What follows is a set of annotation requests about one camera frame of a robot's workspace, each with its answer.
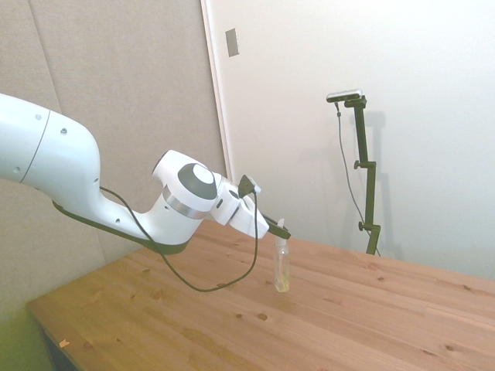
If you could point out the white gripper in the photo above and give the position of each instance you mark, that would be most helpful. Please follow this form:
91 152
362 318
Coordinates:
243 214

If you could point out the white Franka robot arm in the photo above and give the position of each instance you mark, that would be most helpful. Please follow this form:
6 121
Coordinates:
73 174

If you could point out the grey wall plate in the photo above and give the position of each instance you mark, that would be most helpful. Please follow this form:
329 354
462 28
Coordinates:
232 42

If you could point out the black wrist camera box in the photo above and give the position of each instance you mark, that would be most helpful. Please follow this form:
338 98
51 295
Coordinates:
247 185

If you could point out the grey exterior camera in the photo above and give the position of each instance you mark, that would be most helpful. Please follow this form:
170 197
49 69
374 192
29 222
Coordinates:
344 95

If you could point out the white door frame trim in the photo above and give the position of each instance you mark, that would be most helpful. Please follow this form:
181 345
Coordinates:
216 96

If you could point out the clear sanitizer spray bottle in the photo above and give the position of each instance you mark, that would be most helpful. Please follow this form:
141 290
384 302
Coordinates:
282 266

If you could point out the black camera stand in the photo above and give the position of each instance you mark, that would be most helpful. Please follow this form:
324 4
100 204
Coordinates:
367 174

